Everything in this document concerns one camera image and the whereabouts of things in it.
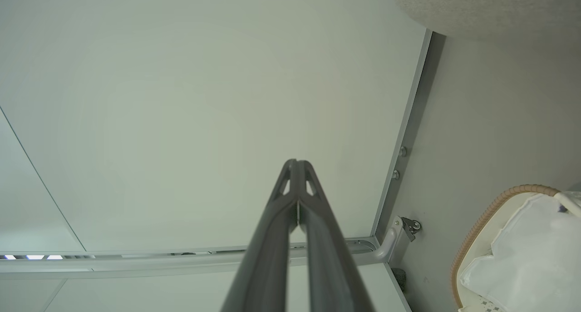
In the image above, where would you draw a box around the grey metal frame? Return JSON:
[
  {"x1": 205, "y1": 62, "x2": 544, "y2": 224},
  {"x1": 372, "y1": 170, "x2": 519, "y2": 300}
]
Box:
[{"x1": 0, "y1": 28, "x2": 448, "y2": 281}]

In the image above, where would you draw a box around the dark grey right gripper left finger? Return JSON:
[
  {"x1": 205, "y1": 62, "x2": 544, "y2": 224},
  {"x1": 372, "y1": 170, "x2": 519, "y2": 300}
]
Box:
[{"x1": 220, "y1": 159, "x2": 300, "y2": 312}]

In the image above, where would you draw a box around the white wicker-rimmed laundry basket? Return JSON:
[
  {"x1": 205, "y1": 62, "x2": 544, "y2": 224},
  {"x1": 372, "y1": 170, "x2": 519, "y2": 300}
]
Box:
[{"x1": 450, "y1": 184, "x2": 581, "y2": 312}]

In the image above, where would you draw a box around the grey fabric sofa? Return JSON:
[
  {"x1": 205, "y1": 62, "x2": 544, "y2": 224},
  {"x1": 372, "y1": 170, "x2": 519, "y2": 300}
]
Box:
[{"x1": 393, "y1": 0, "x2": 581, "y2": 49}]

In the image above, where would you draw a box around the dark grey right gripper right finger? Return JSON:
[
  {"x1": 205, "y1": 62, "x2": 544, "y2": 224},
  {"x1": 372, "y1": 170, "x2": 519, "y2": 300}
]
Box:
[{"x1": 297, "y1": 160, "x2": 375, "y2": 312}]

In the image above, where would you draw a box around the black caster bracket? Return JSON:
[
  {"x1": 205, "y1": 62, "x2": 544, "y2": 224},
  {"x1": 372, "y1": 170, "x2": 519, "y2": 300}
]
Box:
[{"x1": 400, "y1": 217, "x2": 423, "y2": 242}]

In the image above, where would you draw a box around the white clothing in basket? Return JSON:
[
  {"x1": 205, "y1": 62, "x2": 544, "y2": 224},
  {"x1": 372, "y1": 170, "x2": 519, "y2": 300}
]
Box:
[{"x1": 459, "y1": 193, "x2": 581, "y2": 312}]

